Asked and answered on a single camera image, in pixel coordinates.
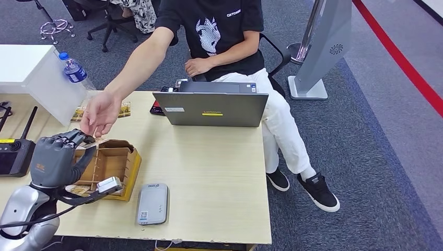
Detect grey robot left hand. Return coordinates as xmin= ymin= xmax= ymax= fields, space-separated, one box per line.
xmin=30 ymin=129 xmax=98 ymax=189

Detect person's left hand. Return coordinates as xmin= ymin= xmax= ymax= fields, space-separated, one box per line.
xmin=184 ymin=57 xmax=214 ymax=77

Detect person's right hand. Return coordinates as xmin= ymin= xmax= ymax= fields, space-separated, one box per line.
xmin=79 ymin=90 xmax=122 ymax=139

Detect ID card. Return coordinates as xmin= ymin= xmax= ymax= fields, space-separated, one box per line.
xmin=77 ymin=138 xmax=110 ymax=150

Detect wooden card organizer box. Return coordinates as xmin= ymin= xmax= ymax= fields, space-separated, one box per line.
xmin=67 ymin=138 xmax=143 ymax=202

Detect person in patterned clothing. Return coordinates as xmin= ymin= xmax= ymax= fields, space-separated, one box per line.
xmin=110 ymin=0 xmax=157 ymax=35

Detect grey card reader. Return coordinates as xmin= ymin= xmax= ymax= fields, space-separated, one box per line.
xmin=135 ymin=182 xmax=170 ymax=226

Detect black remote controller with antennas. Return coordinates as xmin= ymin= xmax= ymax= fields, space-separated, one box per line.
xmin=0 ymin=105 xmax=38 ymax=178

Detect grey laptop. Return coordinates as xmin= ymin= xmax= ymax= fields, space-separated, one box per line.
xmin=152 ymin=81 xmax=269 ymax=128

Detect water bottle blue cap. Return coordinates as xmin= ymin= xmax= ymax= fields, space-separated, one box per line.
xmin=58 ymin=52 xmax=98 ymax=92

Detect black smartphone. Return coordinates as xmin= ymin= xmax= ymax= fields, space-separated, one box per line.
xmin=149 ymin=100 xmax=166 ymax=116

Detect black office chair with armrest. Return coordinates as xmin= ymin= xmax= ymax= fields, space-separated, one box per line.
xmin=188 ymin=32 xmax=293 ymax=99

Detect black swivel office chair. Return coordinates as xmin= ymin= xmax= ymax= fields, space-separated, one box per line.
xmin=86 ymin=0 xmax=139 ymax=53

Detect chrome stool base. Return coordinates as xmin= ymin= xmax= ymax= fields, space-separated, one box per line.
xmin=34 ymin=0 xmax=76 ymax=44

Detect black bag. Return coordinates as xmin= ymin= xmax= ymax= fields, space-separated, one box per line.
xmin=62 ymin=0 xmax=89 ymax=21

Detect chrome stanchion pole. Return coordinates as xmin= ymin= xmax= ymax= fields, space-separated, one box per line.
xmin=287 ymin=0 xmax=328 ymax=66

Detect grey kiosk stand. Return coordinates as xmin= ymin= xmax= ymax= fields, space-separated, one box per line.
xmin=288 ymin=0 xmax=353 ymax=100

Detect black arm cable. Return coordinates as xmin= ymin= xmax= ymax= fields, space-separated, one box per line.
xmin=0 ymin=206 xmax=77 ymax=231

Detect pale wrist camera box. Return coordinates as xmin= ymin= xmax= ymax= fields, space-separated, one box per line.
xmin=96 ymin=176 xmax=124 ymax=195

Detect white floor cables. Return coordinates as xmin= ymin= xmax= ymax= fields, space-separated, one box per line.
xmin=41 ymin=236 xmax=65 ymax=251

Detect white cable under table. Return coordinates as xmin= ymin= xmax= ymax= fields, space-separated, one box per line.
xmin=155 ymin=239 xmax=174 ymax=251

